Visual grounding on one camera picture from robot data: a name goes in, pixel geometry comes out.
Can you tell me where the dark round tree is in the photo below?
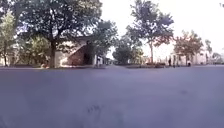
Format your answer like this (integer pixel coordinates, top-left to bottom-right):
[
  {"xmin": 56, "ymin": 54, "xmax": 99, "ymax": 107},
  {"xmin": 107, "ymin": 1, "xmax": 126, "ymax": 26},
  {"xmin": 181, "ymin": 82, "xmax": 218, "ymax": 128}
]
[{"xmin": 112, "ymin": 34, "xmax": 144, "ymax": 66}]

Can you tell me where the dark green tree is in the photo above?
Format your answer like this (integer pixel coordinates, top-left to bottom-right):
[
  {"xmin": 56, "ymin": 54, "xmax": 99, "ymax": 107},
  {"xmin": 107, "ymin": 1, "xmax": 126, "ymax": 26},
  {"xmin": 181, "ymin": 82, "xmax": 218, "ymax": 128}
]
[{"xmin": 89, "ymin": 20, "xmax": 119, "ymax": 66}]

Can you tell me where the low planter bed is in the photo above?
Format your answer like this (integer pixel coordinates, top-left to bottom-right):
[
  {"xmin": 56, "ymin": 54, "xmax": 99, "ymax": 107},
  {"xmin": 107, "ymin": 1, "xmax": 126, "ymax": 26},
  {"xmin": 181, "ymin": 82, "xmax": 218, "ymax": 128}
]
[{"xmin": 126, "ymin": 62, "xmax": 167, "ymax": 69}]

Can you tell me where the pale building with dark roof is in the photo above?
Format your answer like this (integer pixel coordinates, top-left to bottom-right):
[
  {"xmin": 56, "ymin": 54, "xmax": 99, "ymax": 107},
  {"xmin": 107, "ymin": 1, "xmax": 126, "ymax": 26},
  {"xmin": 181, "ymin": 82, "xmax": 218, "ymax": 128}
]
[{"xmin": 39, "ymin": 35, "xmax": 105, "ymax": 68}]

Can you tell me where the tall slender tree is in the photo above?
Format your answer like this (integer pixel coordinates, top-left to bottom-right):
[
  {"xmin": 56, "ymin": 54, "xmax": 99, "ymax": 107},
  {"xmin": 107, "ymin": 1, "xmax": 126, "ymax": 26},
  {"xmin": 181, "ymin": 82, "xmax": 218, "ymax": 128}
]
[{"xmin": 126, "ymin": 0, "xmax": 175, "ymax": 66}]

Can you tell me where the large broad tree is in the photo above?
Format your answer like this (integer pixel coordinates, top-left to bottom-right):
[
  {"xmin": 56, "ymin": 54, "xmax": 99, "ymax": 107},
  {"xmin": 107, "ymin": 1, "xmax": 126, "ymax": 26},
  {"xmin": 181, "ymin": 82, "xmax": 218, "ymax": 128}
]
[{"xmin": 9, "ymin": 0, "xmax": 104, "ymax": 70}]

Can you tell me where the small reddish-leaved tree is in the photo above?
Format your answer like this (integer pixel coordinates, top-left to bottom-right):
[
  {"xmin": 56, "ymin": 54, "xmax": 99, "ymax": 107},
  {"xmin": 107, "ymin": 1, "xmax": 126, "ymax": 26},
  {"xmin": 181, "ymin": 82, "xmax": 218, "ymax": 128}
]
[{"xmin": 173, "ymin": 29, "xmax": 204, "ymax": 67}]

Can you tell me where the pale low building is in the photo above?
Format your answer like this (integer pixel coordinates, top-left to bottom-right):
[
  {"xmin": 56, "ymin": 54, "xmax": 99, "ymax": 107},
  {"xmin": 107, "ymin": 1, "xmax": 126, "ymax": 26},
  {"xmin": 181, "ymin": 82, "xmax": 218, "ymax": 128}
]
[{"xmin": 166, "ymin": 50, "xmax": 214, "ymax": 66}]

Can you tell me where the light green tree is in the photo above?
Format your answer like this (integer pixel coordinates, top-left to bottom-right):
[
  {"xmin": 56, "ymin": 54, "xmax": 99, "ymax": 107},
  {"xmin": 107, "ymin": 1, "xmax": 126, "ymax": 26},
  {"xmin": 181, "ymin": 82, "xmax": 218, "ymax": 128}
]
[{"xmin": 0, "ymin": 11, "xmax": 18, "ymax": 68}]

